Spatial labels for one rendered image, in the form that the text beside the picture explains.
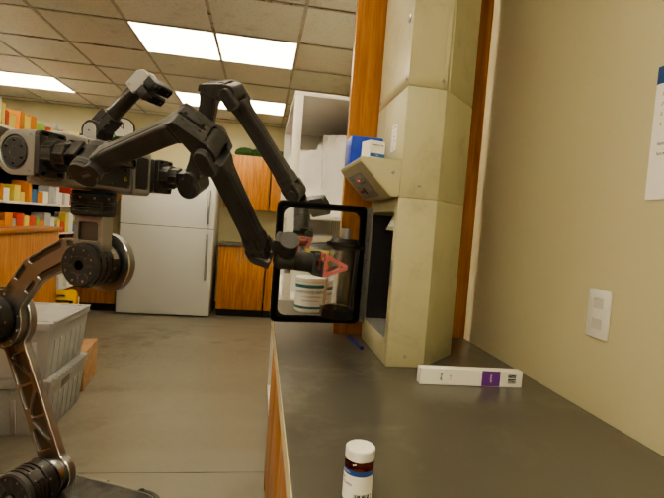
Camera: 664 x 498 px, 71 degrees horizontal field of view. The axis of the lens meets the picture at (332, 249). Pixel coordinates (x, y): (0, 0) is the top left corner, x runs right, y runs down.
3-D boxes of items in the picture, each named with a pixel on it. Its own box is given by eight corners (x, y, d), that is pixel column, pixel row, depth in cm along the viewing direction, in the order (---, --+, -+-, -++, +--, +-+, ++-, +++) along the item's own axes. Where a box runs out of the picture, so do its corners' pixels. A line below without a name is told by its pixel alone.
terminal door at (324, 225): (358, 323, 159) (368, 207, 157) (269, 321, 152) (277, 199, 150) (358, 323, 160) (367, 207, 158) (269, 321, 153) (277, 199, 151)
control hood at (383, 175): (372, 201, 159) (373, 171, 158) (399, 197, 127) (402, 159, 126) (338, 198, 157) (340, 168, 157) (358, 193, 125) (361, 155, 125)
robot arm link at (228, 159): (205, 124, 111) (186, 153, 105) (226, 124, 110) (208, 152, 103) (260, 243, 143) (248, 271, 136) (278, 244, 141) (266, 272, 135)
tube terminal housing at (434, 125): (430, 340, 165) (449, 120, 161) (469, 369, 133) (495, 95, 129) (361, 337, 161) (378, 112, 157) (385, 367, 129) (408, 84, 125)
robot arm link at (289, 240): (259, 240, 141) (249, 263, 136) (263, 216, 132) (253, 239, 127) (296, 253, 141) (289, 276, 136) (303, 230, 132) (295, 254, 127)
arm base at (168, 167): (167, 194, 178) (169, 162, 178) (186, 195, 176) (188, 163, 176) (153, 192, 170) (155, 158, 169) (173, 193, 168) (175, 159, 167)
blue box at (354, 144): (373, 170, 156) (375, 143, 155) (380, 167, 146) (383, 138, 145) (344, 168, 154) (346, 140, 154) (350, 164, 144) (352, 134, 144)
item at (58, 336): (90, 351, 320) (92, 303, 318) (50, 381, 260) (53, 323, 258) (24, 349, 313) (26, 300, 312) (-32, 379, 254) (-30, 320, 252)
